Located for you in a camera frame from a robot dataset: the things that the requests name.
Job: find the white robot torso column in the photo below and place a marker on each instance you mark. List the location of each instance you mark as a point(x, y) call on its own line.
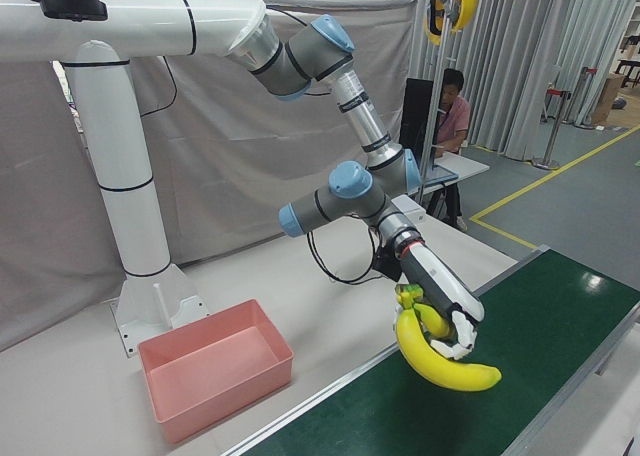
point(120, 126)

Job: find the white flat box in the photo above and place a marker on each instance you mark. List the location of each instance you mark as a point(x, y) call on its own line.
point(412, 208)

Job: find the black Huawei monitor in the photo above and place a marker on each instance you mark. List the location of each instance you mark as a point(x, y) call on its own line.
point(415, 116)

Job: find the cardboard box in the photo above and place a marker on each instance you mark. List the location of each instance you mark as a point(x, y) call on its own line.
point(607, 101)

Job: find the yellow toy banana bunch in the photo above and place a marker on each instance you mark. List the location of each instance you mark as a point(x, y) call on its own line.
point(440, 371)

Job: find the barrier stanchion post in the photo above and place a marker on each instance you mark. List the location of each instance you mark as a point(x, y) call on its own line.
point(552, 126)
point(585, 101)

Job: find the person in pink shirt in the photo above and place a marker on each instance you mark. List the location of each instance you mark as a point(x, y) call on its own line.
point(457, 121)

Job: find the UR5e robot arm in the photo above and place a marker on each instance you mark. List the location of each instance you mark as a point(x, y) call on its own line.
point(360, 111)

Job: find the white desk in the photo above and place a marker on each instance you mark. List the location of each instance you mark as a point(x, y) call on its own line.
point(467, 166)

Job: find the grey backdrop cloth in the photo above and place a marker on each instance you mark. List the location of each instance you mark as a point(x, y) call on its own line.
point(225, 151)

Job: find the green conveyor belt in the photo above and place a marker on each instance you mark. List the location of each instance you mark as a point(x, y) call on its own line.
point(525, 326)

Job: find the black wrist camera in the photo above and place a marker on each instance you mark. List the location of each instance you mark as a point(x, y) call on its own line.
point(387, 266)

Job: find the robot hand black palm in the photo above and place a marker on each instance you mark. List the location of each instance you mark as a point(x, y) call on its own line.
point(435, 281)

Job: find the silver Huawei laptop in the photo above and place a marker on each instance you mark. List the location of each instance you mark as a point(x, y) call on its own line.
point(445, 173)

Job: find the grey pleated curtain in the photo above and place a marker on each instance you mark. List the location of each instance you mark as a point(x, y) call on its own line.
point(510, 66)

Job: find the pink plastic basket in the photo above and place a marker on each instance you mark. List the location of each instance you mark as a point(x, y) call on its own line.
point(210, 356)

